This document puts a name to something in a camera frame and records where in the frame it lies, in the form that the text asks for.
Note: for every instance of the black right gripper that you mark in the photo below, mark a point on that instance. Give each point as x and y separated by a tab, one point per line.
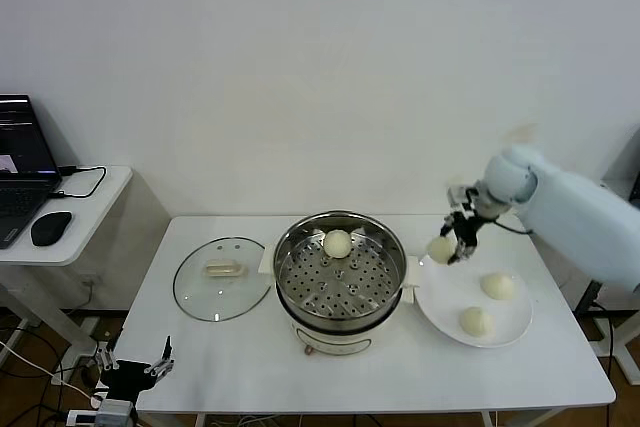
469	232

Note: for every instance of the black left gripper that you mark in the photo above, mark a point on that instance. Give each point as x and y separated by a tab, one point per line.
127	377

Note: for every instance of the white steamed baozi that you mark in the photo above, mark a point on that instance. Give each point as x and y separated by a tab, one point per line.
336	243
497	287
440	252
476	322

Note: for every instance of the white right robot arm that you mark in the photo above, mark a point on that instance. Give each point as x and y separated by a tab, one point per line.
575	217

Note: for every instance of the perforated steel steamer basket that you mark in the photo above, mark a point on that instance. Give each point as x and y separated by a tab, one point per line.
350	287

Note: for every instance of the white round plate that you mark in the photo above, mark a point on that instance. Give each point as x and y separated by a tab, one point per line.
510	317

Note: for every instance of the white side table with laptop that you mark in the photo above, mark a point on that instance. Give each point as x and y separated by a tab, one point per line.
95	217

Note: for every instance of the cream electric cooker base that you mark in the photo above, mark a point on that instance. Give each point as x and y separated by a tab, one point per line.
340	342

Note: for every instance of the black computer mouse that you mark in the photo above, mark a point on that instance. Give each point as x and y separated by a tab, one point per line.
51	228

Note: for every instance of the black laptop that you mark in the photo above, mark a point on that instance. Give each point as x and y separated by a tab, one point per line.
22	147

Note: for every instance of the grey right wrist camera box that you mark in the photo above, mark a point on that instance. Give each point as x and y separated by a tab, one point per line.
457	195

